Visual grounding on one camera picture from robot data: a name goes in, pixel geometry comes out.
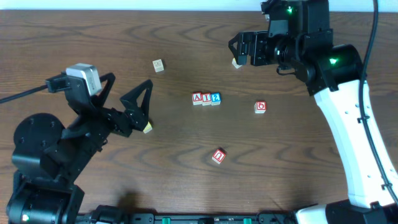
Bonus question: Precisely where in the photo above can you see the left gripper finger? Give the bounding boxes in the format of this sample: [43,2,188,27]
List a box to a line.
[93,73,116,107]
[120,80,153,132]

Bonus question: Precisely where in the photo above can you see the blue number 2 block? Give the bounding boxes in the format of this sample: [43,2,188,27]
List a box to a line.
[211,93,221,106]

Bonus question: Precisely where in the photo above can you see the red letter A block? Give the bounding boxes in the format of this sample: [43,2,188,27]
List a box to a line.
[192,92,203,105]

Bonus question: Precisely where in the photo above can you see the red letter I block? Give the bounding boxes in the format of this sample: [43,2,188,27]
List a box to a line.
[201,93,211,106]

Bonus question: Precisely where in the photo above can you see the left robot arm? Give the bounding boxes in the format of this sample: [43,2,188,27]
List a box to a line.
[6,73,153,223]

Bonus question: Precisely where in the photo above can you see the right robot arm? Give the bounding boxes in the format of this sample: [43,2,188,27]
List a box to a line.
[228,27,397,223]

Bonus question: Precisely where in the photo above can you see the yellow block near centre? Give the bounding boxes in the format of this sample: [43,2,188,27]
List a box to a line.
[142,122,152,134]

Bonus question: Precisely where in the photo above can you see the yellow block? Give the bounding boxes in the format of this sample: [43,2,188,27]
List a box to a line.
[142,122,152,134]
[232,58,241,69]

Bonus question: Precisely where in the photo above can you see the yellow block far side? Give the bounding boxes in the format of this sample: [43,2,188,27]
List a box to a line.
[232,58,241,69]

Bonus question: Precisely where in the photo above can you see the white patterned wooden block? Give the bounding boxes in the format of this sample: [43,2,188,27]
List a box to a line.
[152,59,164,72]

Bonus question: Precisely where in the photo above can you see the red letter G block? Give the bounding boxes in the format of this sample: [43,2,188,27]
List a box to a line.
[254,101,267,114]

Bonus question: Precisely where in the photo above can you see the red letter U block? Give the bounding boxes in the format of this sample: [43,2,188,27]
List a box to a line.
[212,149,226,164]

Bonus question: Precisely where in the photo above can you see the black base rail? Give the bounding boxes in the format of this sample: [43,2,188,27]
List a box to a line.
[75,205,297,224]

